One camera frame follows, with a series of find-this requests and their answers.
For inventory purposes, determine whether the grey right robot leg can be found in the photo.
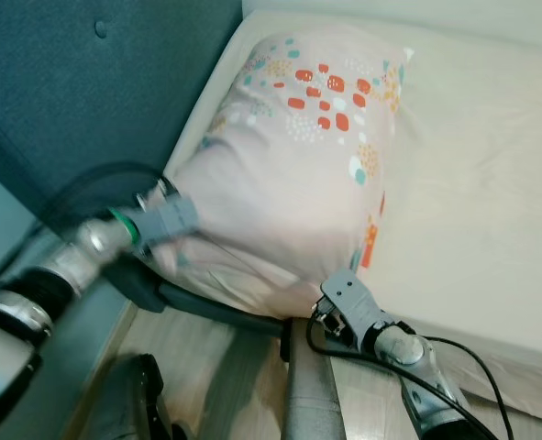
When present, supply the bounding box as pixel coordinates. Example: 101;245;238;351
280;316;349;440

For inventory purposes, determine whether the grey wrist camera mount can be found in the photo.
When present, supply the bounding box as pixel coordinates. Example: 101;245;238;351
315;271;395;357
127;195;200;256

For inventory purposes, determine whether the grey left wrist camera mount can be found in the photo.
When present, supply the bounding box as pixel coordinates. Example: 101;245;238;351
127;195;200;256

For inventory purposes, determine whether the grey robot leg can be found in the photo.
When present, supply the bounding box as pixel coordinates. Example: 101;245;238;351
280;316;349;440
96;353;171;440

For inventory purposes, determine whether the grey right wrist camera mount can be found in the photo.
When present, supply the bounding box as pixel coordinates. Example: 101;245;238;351
315;271;395;357

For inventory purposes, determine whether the grey left robot leg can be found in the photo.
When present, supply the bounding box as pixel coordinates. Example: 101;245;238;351
96;353;171;440

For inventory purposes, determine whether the mattress with cream sheet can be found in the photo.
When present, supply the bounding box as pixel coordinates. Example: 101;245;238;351
165;9;542;397

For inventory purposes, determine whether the blue-grey upholstered headboard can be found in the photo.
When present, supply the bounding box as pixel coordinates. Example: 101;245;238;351
0;0;246;241

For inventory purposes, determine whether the pink patterned pillow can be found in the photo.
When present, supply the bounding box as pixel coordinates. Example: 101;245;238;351
163;35;415;322

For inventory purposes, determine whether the dark bed frame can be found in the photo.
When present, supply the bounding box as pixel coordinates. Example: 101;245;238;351
23;259;319;432

